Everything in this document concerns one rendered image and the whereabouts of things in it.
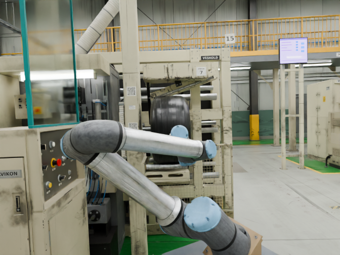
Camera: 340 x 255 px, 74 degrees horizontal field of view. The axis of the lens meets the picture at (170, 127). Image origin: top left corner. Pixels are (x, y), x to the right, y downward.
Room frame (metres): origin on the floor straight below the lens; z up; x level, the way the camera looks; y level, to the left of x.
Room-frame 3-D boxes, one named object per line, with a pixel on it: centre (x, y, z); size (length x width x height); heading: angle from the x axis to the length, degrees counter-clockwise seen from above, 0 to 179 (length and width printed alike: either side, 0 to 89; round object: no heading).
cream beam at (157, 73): (2.22, -0.07, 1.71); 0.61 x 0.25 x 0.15; 92
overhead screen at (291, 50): (4.96, -2.73, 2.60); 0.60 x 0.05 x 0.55; 88
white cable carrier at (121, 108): (1.86, 0.39, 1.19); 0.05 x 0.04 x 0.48; 2
